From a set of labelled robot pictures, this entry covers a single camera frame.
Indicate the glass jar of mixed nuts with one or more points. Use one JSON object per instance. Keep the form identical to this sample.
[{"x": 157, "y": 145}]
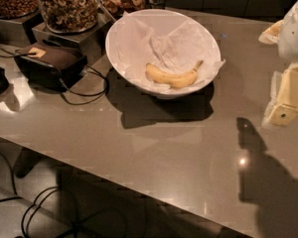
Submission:
[{"x": 68, "y": 16}]

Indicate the dark metal stand middle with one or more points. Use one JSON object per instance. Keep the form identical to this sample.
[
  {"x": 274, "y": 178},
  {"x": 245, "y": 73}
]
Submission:
[{"x": 91, "y": 43}]

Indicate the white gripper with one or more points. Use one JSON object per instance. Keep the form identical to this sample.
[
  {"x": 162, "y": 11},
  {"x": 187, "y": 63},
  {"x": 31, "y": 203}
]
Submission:
[{"x": 294, "y": 34}]

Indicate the white paper napkin liner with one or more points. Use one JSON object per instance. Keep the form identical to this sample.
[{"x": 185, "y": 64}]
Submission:
[{"x": 175, "y": 43}]

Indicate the yellow banana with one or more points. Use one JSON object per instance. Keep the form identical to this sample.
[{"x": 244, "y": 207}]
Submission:
[{"x": 174, "y": 80}]

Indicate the dark metal stand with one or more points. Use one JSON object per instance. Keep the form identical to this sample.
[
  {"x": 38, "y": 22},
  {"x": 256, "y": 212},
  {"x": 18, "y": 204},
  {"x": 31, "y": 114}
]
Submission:
[
  {"x": 91, "y": 43},
  {"x": 18, "y": 32}
]

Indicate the dark metal stand left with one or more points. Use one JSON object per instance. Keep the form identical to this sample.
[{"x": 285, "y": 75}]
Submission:
[{"x": 18, "y": 32}]

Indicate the black box with tag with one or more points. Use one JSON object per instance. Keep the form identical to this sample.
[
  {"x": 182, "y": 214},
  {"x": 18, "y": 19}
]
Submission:
[{"x": 53, "y": 67}]

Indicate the white bowl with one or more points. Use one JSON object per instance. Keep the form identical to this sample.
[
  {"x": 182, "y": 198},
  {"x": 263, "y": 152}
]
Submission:
[{"x": 162, "y": 23}]

